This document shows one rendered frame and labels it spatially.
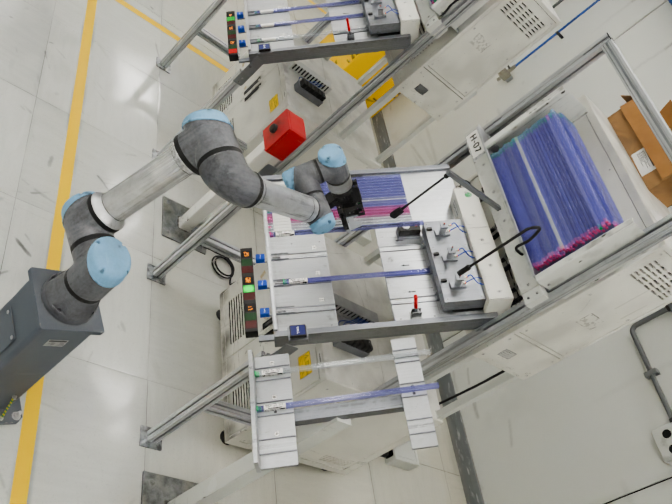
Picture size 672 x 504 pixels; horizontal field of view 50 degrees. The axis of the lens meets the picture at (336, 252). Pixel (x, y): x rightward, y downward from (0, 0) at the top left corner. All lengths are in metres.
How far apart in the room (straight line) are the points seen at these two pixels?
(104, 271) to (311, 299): 0.73
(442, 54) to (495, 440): 2.00
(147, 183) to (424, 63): 1.84
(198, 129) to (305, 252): 0.79
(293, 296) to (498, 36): 1.66
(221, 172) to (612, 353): 2.53
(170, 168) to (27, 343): 0.61
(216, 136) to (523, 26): 1.99
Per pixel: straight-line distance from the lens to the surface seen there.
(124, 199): 1.92
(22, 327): 2.10
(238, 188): 1.75
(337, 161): 2.09
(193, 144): 1.80
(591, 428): 3.77
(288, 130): 2.94
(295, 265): 2.41
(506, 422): 4.02
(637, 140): 2.74
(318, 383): 2.52
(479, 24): 3.37
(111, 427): 2.67
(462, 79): 3.53
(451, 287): 2.32
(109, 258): 1.91
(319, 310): 2.30
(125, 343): 2.86
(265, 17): 3.50
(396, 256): 2.46
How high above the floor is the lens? 2.08
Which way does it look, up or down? 30 degrees down
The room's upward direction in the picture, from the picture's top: 53 degrees clockwise
